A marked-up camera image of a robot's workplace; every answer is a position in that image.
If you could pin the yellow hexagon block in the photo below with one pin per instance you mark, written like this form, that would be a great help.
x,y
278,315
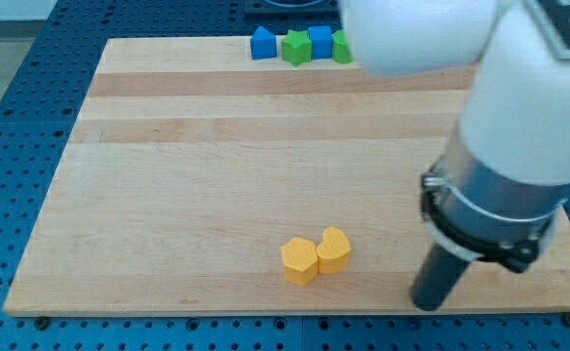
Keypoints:
x,y
300,261

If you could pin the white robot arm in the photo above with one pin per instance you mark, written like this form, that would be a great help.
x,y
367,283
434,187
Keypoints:
x,y
496,190

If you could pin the yellow heart block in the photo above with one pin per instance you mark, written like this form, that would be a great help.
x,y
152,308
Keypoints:
x,y
334,251

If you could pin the wooden board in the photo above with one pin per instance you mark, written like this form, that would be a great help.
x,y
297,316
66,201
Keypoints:
x,y
191,164

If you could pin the green star block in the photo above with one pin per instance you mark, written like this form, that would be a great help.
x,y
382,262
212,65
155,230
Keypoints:
x,y
297,47

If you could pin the blue pentagon block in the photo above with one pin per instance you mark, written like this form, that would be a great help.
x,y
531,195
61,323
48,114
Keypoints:
x,y
263,44

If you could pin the green round block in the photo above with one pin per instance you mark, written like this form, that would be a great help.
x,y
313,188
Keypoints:
x,y
340,50

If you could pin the blue cube block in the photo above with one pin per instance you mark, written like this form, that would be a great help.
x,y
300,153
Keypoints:
x,y
321,39

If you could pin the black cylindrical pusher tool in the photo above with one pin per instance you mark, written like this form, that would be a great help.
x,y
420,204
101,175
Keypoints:
x,y
436,278

